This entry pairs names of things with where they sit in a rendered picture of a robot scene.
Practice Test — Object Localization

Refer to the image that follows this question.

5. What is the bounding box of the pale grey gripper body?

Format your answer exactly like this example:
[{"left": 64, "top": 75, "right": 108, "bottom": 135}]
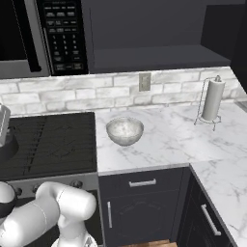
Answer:
[{"left": 0, "top": 103, "right": 12, "bottom": 148}]

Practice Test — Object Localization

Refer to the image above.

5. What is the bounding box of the dark base cabinet door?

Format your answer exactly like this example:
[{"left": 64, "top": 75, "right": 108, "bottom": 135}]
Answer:
[{"left": 99, "top": 190, "right": 181, "bottom": 247}]

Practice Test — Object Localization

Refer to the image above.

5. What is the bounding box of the dark corner base cabinet front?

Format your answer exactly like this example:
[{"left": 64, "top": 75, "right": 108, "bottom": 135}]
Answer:
[{"left": 176, "top": 166, "right": 236, "bottom": 247}]

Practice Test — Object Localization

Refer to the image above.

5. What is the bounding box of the black and grey stove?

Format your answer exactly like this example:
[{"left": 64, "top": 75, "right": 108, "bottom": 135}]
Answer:
[{"left": 0, "top": 111, "right": 104, "bottom": 247}]

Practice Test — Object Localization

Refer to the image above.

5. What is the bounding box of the black and silver microwave oven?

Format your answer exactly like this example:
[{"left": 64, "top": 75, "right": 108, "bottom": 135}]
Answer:
[{"left": 0, "top": 0, "right": 90, "bottom": 80}]

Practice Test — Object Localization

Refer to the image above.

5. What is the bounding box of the grey marbled bowl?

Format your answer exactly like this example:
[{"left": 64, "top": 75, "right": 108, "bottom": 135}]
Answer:
[{"left": 105, "top": 116, "right": 145, "bottom": 148}]

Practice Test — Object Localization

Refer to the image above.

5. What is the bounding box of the dark drawer front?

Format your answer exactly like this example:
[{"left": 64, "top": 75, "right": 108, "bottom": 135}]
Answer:
[{"left": 97, "top": 167, "right": 185, "bottom": 195}]

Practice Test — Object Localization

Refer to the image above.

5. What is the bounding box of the white paper towel roll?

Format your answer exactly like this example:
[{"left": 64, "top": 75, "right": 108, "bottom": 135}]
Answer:
[{"left": 201, "top": 79, "right": 227, "bottom": 123}]

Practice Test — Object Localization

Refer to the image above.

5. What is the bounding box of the black microwave door handle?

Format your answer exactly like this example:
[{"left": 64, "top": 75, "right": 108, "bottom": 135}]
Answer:
[{"left": 12, "top": 0, "right": 42, "bottom": 73}]

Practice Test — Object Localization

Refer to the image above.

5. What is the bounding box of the silver cabinet door handle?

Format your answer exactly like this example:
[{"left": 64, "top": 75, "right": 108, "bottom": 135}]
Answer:
[{"left": 106, "top": 201, "right": 114, "bottom": 230}]

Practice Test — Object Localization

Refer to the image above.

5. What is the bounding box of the grey wall outlet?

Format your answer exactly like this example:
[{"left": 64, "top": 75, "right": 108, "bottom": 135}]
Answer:
[{"left": 138, "top": 71, "right": 152, "bottom": 93}]

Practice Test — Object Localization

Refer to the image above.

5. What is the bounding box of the silver drawer handle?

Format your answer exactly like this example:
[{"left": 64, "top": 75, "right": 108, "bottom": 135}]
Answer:
[{"left": 128, "top": 178, "right": 158, "bottom": 188}]

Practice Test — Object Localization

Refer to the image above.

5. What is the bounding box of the wire paper towel holder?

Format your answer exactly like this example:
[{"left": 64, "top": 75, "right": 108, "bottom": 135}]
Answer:
[{"left": 193, "top": 74, "right": 227, "bottom": 132}]

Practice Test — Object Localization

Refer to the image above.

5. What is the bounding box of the silver bar handle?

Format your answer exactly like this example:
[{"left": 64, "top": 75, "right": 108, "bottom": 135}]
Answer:
[{"left": 200, "top": 204, "right": 223, "bottom": 237}]

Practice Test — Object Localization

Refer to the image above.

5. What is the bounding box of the dark corner wall cabinet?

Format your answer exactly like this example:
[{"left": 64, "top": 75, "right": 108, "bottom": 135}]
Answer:
[{"left": 200, "top": 0, "right": 247, "bottom": 95}]

